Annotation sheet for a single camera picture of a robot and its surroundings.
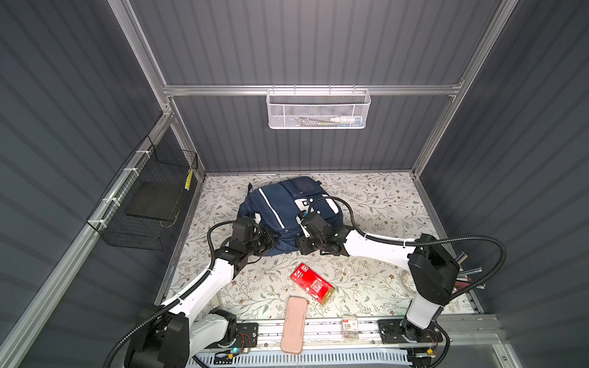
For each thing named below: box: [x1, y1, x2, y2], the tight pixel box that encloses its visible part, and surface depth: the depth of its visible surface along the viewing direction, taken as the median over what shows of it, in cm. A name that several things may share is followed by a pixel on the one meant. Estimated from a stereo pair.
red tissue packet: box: [290, 262, 336, 306], surface depth 85 cm
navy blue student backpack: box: [237, 176, 343, 257], surface depth 93 cm
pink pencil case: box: [280, 295, 308, 355], surface depth 75 cm
